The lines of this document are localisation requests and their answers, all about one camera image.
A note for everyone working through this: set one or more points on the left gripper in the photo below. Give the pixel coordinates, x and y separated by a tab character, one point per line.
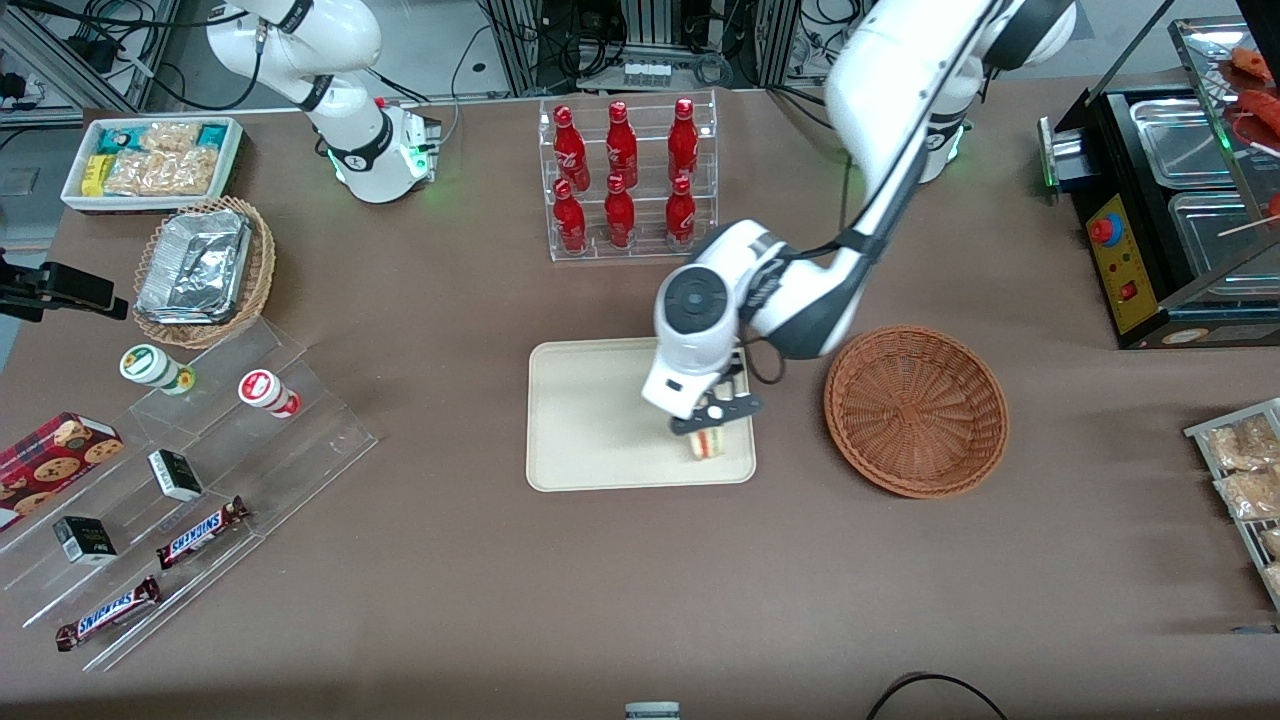
733	378

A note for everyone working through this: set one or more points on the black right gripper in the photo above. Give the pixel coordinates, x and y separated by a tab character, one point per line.
11	286

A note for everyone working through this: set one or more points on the triangle sandwich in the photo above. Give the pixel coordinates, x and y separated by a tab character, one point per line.
707	445

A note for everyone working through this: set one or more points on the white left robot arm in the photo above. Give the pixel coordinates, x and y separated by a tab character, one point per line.
900	80

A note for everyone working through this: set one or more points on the cream plastic tray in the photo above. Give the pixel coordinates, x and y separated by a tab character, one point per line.
590	420

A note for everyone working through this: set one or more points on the light wicker basket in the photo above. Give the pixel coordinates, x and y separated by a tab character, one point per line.
262	270

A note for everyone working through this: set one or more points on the brown wicker basket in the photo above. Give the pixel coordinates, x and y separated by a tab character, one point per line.
915	410

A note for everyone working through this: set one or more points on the green lid sunflower cup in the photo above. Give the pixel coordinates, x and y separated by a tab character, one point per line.
140	363

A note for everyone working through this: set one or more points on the silver foil container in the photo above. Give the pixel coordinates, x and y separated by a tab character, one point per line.
200	260
180	317

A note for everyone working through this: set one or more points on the white snack bin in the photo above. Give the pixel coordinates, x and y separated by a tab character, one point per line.
150	207

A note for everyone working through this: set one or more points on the yellow snack pack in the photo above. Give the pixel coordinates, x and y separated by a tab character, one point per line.
95	172

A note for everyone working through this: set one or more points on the clear cookie snack bag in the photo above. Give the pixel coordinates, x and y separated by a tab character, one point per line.
170	135
140	178
200	168

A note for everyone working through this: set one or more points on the teal snack pack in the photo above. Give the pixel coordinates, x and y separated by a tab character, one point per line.
212	135
118	137

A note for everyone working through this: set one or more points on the red tartan cookie box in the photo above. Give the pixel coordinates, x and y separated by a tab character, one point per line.
50	465

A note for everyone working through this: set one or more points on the red lid yogurt cup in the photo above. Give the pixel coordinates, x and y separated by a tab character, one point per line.
258	387

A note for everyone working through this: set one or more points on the red cola bottle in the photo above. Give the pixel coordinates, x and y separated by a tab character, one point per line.
570	218
683	138
621	142
569	145
619	212
680	212

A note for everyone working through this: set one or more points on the small black barcode box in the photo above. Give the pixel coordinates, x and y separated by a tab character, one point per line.
175	478

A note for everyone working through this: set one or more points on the black box with gold print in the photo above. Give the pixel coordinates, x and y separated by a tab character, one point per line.
85	540

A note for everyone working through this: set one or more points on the clear acrylic stepped display stand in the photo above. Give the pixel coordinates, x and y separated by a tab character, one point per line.
300	440

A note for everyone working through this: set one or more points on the Snickers chocolate bar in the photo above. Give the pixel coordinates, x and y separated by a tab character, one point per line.
200	533
108	613

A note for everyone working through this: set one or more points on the clear acrylic bottle rack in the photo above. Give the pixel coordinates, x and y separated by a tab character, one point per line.
648	150

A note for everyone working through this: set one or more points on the grey white device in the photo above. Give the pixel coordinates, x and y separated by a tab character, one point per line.
652	712

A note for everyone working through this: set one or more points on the background equipment rack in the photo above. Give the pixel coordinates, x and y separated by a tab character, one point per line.
650	30

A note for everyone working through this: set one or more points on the black food warmer machine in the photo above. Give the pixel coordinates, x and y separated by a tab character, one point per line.
1130	270

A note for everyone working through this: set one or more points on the white snack display rack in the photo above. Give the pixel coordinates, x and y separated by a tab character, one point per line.
1200	430

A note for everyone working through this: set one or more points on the clear nut snack bag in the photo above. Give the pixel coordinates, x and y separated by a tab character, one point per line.
1250	492
1240	445
1275	580
1272	542

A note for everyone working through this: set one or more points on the steel food pan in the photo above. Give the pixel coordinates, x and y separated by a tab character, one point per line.
1225	230
1180	140

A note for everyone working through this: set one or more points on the wooden skewer stick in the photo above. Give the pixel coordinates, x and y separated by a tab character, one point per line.
1250	226

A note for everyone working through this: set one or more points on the red sausage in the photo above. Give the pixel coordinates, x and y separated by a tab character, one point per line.
1250	65
1262	105

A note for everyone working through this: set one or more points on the aluminium frame structure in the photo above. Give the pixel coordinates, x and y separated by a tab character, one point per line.
60	60

